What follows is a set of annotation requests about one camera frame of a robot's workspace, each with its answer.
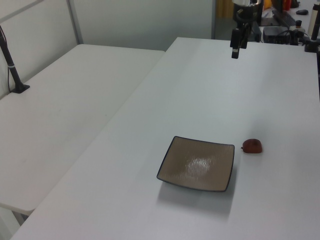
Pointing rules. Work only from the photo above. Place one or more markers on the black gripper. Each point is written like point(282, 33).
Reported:
point(243, 18)

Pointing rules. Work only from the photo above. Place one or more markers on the small round red-brown food item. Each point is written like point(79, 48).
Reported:
point(253, 146)

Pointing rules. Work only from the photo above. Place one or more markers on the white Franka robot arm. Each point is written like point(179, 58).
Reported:
point(247, 3)

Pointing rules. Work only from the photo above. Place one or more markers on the square brown ceramic plate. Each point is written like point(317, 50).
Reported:
point(197, 163)

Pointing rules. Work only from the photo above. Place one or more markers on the yellow board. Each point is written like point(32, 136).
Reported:
point(225, 8)

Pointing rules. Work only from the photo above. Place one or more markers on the black electronics box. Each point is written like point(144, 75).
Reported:
point(276, 33)

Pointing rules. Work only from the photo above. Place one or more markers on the orange object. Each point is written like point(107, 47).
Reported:
point(267, 3)

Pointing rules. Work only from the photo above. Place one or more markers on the emergency stop button box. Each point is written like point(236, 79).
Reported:
point(298, 25)

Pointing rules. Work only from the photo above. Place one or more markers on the black computer mouse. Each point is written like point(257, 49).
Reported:
point(302, 11)

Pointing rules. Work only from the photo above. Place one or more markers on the black clamp stand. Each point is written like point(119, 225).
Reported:
point(313, 37)

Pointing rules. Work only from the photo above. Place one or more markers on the white cylinder with dark base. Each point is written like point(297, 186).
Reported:
point(314, 15)

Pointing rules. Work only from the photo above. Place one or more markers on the black camera pole with base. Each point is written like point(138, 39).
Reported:
point(11, 67)

